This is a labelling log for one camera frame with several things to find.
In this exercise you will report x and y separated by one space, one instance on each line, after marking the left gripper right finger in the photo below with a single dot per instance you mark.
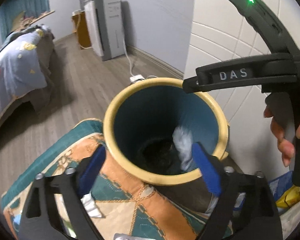
245 200

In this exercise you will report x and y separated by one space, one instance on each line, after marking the yellow and teal trash bin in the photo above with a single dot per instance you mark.
138 128

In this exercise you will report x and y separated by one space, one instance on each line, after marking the person's right hand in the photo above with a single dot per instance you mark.
285 147

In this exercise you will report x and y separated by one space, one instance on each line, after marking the white crumpled tissue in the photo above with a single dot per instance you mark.
90 206

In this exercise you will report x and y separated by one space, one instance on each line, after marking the teal and orange patterned mat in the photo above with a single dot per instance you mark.
127 204

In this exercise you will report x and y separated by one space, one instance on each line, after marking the clear plastic wrapper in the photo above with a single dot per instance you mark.
182 140

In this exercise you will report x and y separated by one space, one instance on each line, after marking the white power strip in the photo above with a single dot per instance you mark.
136 78

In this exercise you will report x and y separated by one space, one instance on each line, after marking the bed with blue quilt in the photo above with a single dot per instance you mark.
24 69

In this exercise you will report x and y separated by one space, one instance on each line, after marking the wooden side cabinet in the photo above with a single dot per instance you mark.
80 29

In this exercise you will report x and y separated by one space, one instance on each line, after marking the white grey air purifier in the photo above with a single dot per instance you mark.
105 27

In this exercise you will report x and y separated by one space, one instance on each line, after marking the teal window curtain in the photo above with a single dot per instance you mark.
10 9

